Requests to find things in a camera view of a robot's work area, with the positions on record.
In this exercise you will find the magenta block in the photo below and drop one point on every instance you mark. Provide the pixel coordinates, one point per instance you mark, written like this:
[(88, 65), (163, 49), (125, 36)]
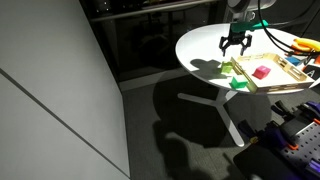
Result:
[(261, 72)]

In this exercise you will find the metal railing bar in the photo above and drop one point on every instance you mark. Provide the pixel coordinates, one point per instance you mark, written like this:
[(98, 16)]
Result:
[(150, 10)]

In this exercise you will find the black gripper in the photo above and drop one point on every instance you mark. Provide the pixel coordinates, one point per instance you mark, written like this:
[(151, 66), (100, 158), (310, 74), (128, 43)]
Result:
[(237, 36)]

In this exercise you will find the purple clamp orange tip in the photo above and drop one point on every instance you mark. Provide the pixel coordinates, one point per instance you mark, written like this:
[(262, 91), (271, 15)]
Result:
[(276, 135), (313, 111)]

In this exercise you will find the aluminium extrusion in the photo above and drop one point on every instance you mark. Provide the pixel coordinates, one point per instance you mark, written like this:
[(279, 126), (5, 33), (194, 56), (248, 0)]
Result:
[(315, 166)]

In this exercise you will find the grey vertical post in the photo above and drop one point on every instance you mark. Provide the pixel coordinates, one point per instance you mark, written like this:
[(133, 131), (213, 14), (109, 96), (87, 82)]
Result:
[(226, 15)]

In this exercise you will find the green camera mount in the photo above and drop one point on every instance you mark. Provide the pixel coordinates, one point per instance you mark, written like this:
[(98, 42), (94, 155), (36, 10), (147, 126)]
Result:
[(246, 26)]

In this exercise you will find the blue block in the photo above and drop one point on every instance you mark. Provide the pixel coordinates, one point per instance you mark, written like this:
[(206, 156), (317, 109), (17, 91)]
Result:
[(294, 60)]

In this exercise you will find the white table base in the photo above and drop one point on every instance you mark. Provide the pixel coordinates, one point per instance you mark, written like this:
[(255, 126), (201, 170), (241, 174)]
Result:
[(230, 123)]

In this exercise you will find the black white letter block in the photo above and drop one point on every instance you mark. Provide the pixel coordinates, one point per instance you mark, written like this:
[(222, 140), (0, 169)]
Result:
[(311, 71)]

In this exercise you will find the green block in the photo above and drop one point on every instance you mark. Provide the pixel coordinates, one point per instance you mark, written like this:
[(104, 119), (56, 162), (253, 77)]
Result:
[(238, 82)]

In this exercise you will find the black mat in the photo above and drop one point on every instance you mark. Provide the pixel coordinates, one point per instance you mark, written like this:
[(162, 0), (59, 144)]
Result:
[(260, 165)]

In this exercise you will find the yellow-green block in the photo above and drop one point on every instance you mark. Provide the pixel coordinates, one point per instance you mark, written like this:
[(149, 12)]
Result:
[(226, 67)]

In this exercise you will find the wooden tray box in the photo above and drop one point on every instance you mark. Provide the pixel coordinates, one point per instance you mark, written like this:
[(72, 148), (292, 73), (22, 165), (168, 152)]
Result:
[(283, 80)]

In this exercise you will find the black pegboard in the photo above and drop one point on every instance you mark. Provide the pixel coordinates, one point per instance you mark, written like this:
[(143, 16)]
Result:
[(305, 150)]

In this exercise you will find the orange block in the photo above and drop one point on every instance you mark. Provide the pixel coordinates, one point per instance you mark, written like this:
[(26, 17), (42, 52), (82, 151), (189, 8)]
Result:
[(317, 60)]

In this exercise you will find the yellow banana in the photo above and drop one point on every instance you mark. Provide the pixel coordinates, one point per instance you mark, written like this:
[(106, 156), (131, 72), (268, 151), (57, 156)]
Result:
[(308, 44)]

